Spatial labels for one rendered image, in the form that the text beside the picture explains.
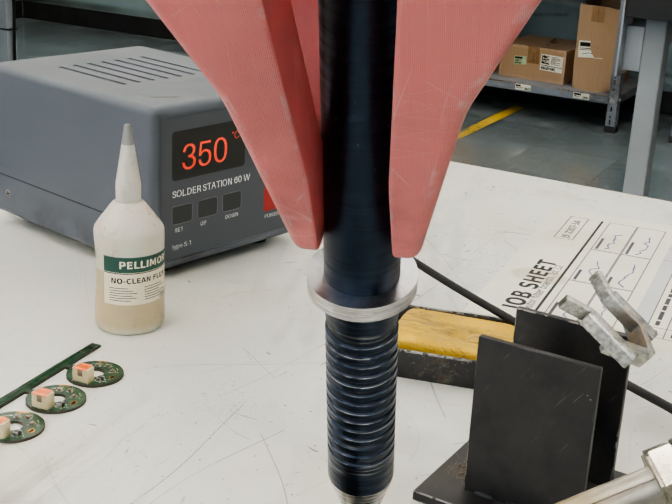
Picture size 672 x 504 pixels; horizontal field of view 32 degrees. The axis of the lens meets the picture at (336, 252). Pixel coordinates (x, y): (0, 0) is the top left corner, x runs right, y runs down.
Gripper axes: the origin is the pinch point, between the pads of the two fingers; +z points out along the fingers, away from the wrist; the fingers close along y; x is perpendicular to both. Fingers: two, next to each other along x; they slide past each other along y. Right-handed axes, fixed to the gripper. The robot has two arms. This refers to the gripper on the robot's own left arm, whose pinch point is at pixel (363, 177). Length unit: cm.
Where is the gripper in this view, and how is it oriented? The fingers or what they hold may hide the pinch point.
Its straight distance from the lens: 15.6
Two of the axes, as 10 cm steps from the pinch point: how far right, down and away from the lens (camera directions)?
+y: -9.9, -1.0, 1.3
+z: 0.1, 7.8, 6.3
